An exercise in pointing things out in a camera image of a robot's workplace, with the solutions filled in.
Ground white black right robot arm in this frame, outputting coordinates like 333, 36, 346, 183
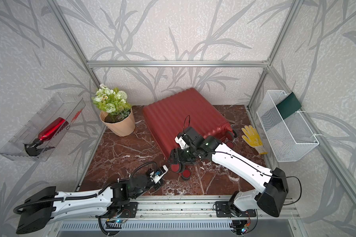
169, 126, 289, 217

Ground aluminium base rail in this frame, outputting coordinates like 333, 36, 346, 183
50, 195, 300, 221

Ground white wire mesh basket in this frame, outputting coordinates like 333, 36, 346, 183
257, 90, 319, 163

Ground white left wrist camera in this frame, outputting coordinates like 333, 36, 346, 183
150, 165, 169, 184

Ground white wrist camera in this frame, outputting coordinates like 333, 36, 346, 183
150, 165, 169, 184
175, 136, 188, 150

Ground dark green card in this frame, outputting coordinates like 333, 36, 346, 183
276, 92, 302, 120

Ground yellow work glove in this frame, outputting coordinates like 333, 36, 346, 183
242, 125, 268, 155

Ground green white artificial flowers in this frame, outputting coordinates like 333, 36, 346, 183
92, 84, 132, 123

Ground red ribbed hardshell suitcase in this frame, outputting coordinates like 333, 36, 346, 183
142, 87, 238, 181

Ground aluminium frame profiles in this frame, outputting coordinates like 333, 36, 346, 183
47, 1, 356, 207

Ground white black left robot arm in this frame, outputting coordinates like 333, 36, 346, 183
13, 162, 168, 236

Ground clear plastic wall bin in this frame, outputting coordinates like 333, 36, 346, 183
0, 93, 86, 162

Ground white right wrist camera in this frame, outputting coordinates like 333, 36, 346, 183
175, 136, 188, 150

